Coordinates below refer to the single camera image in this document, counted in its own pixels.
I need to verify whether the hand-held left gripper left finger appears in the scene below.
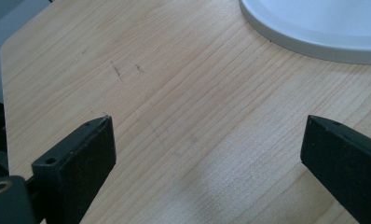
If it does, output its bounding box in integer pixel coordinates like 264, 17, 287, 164
31, 115, 117, 224

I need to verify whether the white round plate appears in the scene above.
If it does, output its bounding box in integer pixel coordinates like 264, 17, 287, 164
239, 0, 371, 66

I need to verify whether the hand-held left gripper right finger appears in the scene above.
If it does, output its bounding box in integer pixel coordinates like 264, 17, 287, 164
300, 114, 371, 224

